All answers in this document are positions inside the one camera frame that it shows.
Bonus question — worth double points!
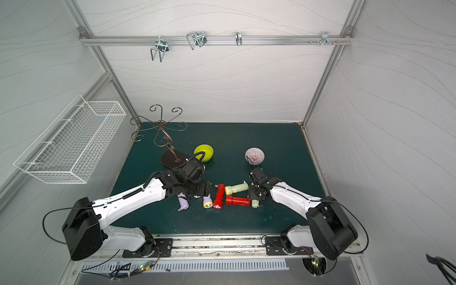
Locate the pale green flashlight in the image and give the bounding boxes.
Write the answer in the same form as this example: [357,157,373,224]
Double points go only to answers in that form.
[225,181,249,195]
[251,199,260,209]

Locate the red flashlight horizontal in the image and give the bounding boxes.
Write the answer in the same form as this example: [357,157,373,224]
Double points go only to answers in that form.
[225,195,251,207]

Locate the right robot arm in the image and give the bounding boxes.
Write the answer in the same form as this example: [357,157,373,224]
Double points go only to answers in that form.
[248,167,358,261]

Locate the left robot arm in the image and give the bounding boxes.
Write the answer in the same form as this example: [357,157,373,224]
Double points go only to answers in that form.
[62,158,211,261]

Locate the purple flashlight leftmost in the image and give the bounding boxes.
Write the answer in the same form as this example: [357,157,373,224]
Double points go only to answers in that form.
[178,193,189,211]

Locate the purple flashlight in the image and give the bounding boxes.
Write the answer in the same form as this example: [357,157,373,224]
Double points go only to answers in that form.
[203,195,213,209]
[178,193,189,211]

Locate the purple flashlight right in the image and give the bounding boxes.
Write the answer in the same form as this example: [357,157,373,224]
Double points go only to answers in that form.
[203,195,213,209]

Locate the red flashlight upright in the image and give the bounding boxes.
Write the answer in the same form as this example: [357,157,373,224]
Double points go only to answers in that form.
[213,184,226,210]

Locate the lime green bowl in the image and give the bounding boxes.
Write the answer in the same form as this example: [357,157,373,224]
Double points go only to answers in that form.
[194,144,214,163]

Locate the pink striped bowl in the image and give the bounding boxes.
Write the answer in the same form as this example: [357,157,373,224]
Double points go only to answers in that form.
[245,147,266,166]

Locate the dark green table mat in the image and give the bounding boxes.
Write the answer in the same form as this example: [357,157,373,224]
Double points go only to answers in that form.
[113,122,324,235]

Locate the right green-lit circuit board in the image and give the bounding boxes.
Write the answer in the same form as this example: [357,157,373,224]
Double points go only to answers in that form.
[311,256,320,268]

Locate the green-lit circuit board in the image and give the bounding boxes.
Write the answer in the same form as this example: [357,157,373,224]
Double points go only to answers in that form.
[311,256,320,268]
[138,261,154,272]

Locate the left green-lit circuit board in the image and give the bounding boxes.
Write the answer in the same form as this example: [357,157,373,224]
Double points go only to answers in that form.
[138,261,154,272]

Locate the white vent strip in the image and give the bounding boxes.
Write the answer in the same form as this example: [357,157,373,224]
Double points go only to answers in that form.
[81,258,289,274]

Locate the metal double hook left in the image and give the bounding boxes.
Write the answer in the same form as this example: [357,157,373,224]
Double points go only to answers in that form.
[150,38,169,62]

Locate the metal double hook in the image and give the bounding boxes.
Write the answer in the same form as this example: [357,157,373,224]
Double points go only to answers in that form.
[150,38,169,62]
[186,31,207,50]

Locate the metal double hook middle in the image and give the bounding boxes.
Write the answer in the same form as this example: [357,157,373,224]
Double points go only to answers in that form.
[186,31,207,50]

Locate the small metal hook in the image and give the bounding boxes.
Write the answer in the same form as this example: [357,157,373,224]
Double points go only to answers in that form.
[235,32,242,46]

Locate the black object bottom right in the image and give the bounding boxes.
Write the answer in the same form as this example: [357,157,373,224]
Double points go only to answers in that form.
[426,254,456,285]

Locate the copper wire jewelry stand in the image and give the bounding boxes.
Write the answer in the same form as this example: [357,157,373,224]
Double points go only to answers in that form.
[129,104,190,169]

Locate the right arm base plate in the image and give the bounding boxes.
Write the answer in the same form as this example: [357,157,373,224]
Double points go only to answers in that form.
[261,236,309,256]

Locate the aluminium front rail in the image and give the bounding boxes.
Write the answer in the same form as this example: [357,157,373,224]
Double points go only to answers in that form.
[69,233,365,263]

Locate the aluminium rail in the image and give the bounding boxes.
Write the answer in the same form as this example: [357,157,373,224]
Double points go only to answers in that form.
[69,233,365,263]
[80,34,355,47]

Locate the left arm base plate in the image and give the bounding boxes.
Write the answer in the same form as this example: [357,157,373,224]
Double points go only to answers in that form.
[122,238,173,258]

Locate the white wire basket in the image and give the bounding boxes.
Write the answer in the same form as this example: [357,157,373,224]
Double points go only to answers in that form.
[13,95,126,184]

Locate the metal hook bracket right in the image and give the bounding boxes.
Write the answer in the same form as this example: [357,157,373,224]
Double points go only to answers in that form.
[309,32,341,46]

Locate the aluminium top rail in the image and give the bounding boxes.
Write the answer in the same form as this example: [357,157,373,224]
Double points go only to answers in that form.
[80,34,355,47]

